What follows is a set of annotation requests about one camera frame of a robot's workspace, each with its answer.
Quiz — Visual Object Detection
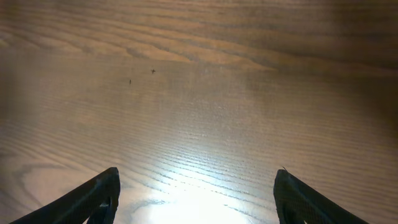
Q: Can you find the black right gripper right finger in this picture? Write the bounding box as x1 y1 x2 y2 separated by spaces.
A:
273 169 368 224

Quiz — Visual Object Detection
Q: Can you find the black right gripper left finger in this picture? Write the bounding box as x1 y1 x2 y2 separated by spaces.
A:
11 167 121 224

